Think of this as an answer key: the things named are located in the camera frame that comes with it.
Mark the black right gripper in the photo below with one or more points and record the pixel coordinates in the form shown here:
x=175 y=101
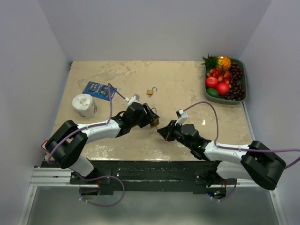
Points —
x=167 y=132

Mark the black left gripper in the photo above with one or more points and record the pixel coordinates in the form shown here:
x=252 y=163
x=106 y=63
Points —
x=149 y=117

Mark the large brass padlock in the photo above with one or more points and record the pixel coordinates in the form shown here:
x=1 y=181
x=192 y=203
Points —
x=155 y=118

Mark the small brass padlock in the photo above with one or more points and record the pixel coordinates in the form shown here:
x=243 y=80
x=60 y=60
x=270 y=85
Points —
x=151 y=92

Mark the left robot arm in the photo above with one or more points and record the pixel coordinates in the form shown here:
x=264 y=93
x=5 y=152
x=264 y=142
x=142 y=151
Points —
x=66 y=144

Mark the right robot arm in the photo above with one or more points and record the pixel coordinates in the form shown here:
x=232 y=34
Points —
x=249 y=162

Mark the grey fruit tray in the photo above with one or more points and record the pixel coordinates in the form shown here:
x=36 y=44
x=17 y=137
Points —
x=243 y=81

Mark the green mango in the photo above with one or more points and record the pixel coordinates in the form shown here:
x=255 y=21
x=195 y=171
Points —
x=212 y=92

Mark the blue blister pack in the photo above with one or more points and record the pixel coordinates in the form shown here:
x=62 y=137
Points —
x=99 y=90

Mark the red apple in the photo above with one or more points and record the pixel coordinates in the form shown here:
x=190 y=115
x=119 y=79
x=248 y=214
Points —
x=222 y=88
x=211 y=82

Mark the white paper roll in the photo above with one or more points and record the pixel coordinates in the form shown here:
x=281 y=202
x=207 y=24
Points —
x=85 y=105

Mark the dark grape bunch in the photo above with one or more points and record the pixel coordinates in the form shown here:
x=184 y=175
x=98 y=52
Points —
x=232 y=77

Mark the toy pineapple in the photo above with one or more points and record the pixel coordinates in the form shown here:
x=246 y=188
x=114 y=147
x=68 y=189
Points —
x=217 y=62

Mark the red box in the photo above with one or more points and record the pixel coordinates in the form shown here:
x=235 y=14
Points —
x=43 y=145

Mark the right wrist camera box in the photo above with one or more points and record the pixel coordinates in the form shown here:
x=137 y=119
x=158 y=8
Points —
x=182 y=117

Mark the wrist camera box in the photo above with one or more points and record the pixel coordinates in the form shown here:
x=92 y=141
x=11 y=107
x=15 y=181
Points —
x=134 y=98
x=182 y=117

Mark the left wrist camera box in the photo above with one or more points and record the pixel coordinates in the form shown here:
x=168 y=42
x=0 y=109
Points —
x=134 y=98

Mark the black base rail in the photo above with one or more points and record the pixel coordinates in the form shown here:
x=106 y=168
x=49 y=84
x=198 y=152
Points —
x=197 y=177

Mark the aluminium frame rail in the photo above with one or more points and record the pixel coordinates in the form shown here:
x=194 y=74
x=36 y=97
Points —
x=43 y=177

